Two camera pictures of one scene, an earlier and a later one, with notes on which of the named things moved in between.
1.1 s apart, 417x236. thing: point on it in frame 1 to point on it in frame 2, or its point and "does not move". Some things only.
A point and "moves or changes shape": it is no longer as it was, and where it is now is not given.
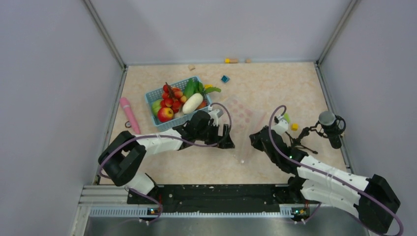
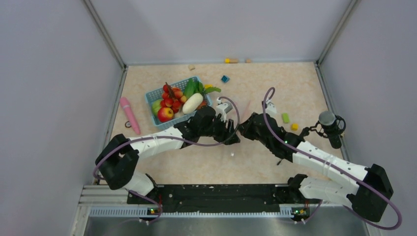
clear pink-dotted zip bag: (247, 117) moves or changes shape
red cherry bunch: (172, 97) does not move
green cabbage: (156, 106) does not move
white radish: (192, 103) does not move
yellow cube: (294, 127) does not move
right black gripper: (255, 138) to (245, 127)
